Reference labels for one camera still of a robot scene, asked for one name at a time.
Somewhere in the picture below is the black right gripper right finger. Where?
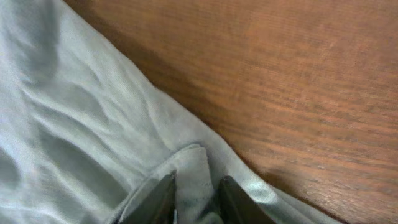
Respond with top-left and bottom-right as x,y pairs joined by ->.
218,176 -> 275,224

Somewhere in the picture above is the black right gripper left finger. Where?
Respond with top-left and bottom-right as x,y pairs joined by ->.
119,170 -> 177,224

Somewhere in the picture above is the light blue polo shirt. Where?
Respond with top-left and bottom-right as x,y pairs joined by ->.
1,1 -> 333,223

